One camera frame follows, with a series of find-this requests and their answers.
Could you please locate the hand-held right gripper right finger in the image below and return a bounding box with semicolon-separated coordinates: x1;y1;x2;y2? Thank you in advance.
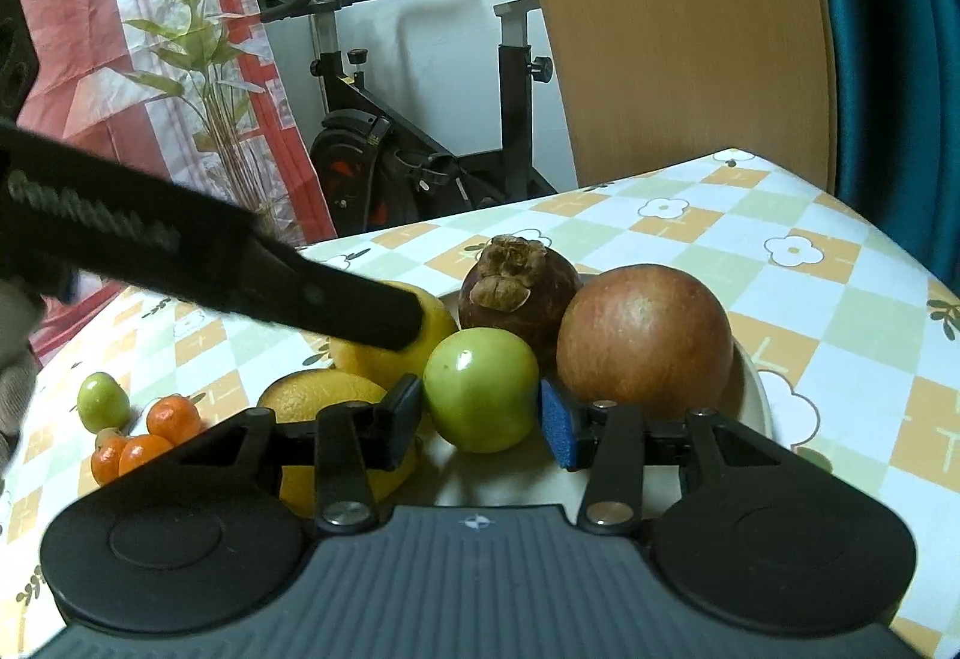
538;378;788;531

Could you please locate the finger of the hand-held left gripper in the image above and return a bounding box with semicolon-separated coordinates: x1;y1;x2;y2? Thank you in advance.
240;231;425;352

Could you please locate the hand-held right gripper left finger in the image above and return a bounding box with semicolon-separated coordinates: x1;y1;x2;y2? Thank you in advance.
176;374;425;532

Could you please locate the yellow lemon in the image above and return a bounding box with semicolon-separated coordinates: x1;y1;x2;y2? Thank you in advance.
328;281;460;390
257;369;421;517

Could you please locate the white plate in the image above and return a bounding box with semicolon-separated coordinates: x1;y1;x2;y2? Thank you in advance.
405;269;775;529

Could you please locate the green jujube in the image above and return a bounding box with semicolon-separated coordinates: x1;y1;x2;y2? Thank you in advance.
422;327;541;454
77;372;128;435

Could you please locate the dark purple mangosteen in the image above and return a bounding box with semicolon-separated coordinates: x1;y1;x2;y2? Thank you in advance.
459;235;584;375

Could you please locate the reddish pomegranate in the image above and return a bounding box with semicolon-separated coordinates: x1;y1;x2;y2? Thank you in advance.
556;263;734;421

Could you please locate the orange mandarin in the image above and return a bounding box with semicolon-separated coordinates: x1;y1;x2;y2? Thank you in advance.
118;434;175;478
146;395;203;446
91;438;130;486

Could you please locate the person's left hand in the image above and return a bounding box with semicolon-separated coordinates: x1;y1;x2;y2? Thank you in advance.
0;280;42;465

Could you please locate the black exercise bike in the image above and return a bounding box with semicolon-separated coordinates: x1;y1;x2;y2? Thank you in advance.
259;0;560;236

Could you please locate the checkered flower tablecloth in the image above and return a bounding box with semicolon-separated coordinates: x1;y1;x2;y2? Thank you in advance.
0;147;960;659

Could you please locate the wooden board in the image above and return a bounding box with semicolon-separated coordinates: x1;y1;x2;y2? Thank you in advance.
504;0;837;195

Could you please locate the teal curtain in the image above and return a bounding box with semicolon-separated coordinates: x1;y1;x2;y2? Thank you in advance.
799;0;960;292

